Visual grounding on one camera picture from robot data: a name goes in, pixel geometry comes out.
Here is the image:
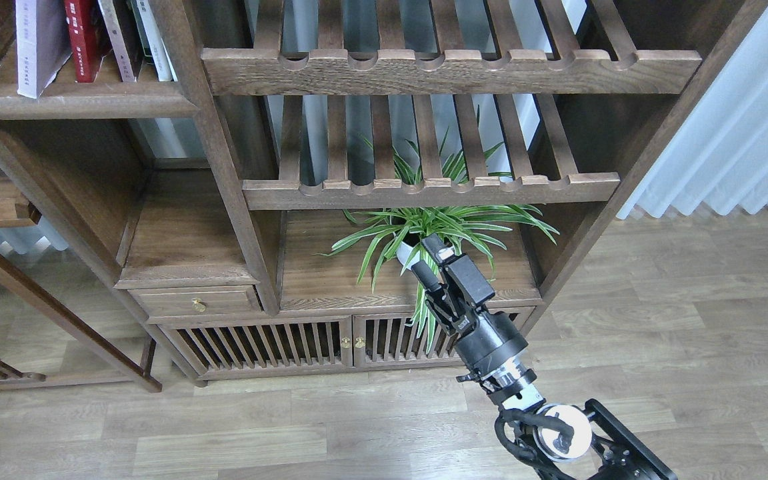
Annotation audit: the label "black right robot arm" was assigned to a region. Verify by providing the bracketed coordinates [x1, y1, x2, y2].
[411, 235, 675, 479]

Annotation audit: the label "brass drawer knob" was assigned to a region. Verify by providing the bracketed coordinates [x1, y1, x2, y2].
[191, 298, 207, 313]

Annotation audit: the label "white curtain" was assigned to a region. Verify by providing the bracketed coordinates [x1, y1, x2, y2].
[617, 8, 768, 219]

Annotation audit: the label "white paperback book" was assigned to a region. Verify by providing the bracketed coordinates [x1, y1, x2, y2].
[15, 1, 72, 99]

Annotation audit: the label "dark wooden bookshelf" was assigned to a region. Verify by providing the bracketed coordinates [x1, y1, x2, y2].
[0, 1, 768, 385]

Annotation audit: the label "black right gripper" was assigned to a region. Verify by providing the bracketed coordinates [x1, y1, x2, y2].
[411, 234, 530, 388]

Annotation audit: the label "maroon book white characters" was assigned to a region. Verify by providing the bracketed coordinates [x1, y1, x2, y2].
[99, 0, 143, 82]

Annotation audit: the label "white plant pot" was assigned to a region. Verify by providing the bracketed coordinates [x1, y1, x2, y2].
[397, 233, 435, 275]

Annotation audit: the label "green spider plant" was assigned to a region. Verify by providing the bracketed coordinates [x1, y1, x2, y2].
[317, 107, 560, 354]

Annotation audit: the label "upright white books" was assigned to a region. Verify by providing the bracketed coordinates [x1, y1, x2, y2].
[131, 1, 177, 81]

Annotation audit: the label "red book with photo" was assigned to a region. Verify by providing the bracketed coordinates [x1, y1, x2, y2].
[64, 1, 111, 83]

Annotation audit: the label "wooden side furniture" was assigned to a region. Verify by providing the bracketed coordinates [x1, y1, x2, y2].
[0, 170, 162, 393]

